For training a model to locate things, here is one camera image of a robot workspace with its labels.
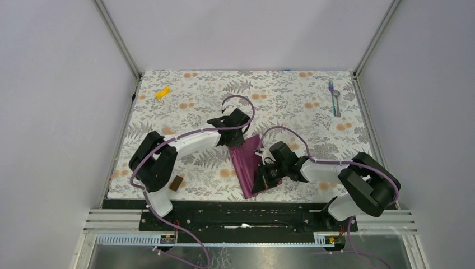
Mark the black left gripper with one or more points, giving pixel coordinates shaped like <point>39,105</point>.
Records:
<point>238,141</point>

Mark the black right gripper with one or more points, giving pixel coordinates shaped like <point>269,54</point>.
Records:
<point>262,181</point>

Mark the purple cloth napkin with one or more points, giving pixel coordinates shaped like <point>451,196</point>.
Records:
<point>245,163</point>

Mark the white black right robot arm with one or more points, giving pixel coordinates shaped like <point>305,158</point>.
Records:
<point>370,188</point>

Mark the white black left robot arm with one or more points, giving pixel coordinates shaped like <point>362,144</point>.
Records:
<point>153,162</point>

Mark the brown rectangular block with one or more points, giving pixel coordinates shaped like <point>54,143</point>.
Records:
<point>176,183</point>

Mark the yellow plastic block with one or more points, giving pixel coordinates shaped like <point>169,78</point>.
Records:
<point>165,91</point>

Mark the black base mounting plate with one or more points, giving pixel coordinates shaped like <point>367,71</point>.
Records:
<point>246,222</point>

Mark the silver spoon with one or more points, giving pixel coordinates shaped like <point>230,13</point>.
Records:
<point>336,95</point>

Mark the iridescent fork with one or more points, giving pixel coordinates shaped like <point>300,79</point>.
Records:
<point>331,90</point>

